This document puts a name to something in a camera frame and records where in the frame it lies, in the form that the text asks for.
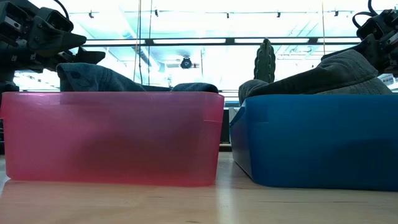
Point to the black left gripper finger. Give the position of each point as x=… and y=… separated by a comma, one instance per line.
x=84, y=57
x=56, y=42

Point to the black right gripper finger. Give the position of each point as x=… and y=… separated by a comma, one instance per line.
x=360, y=45

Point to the dark grey fabric hat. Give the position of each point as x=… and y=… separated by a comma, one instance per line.
x=250, y=87
x=342, y=71
x=373, y=89

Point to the red plastic bin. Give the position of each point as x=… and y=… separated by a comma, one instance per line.
x=109, y=140

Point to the green cactus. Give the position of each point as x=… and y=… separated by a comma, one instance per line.
x=265, y=62

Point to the black hanging round device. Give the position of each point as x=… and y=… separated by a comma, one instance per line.
x=186, y=63

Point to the blue plastic bin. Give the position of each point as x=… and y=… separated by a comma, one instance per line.
x=311, y=143

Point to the grey overhead beam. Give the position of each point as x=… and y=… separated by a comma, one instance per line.
x=230, y=41

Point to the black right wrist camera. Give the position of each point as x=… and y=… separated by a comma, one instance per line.
x=370, y=28

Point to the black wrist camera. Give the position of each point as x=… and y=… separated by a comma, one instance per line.
x=370, y=28
x=57, y=20

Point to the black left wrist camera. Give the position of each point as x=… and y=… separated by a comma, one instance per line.
x=57, y=20

